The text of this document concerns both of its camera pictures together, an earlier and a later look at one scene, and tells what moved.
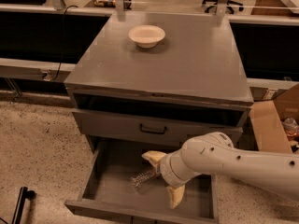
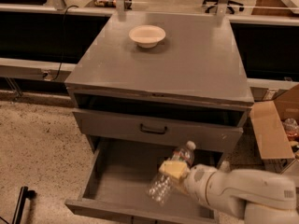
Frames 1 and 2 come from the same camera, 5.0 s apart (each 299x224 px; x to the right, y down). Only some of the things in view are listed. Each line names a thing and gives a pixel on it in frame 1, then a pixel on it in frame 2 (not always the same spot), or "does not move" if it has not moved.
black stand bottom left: [24, 194] does not move
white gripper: [167, 169] -> [196, 181]
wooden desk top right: [277, 0] does not move
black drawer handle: [151, 132] does not move
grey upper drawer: [147, 130] does not move
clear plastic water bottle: [143, 176] -> [163, 186]
